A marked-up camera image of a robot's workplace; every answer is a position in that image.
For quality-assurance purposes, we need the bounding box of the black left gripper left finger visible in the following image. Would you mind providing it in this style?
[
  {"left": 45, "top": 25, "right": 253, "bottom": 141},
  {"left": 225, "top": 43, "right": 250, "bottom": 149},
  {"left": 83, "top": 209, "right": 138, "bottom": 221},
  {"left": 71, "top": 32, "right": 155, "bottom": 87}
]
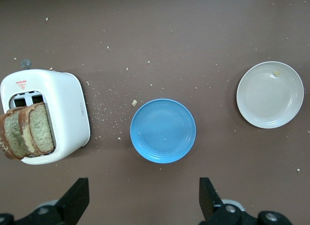
[{"left": 54, "top": 177, "right": 90, "bottom": 225}]

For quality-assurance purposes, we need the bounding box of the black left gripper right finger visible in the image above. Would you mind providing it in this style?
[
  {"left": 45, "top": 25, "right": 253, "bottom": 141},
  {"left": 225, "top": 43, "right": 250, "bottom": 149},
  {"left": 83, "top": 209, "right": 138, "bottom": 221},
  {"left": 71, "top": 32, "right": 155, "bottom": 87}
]
[{"left": 199, "top": 177, "right": 222, "bottom": 222}]

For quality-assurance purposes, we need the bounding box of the blue plate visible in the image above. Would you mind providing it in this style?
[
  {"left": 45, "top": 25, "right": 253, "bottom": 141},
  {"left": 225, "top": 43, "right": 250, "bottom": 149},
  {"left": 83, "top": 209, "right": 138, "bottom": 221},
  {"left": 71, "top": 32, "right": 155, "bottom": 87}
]
[{"left": 130, "top": 98, "right": 197, "bottom": 164}]

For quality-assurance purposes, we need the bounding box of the beige plate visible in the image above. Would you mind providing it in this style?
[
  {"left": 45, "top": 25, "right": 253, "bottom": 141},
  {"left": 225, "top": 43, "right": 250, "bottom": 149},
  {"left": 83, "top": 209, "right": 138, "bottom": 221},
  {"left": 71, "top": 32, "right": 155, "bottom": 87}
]
[{"left": 236, "top": 61, "right": 305, "bottom": 129}]

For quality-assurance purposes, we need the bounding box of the white toaster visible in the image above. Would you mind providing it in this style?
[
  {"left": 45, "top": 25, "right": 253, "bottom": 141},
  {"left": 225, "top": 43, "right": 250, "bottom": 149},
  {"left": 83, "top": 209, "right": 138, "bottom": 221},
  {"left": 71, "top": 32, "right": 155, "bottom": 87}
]
[{"left": 0, "top": 59, "right": 91, "bottom": 165}]

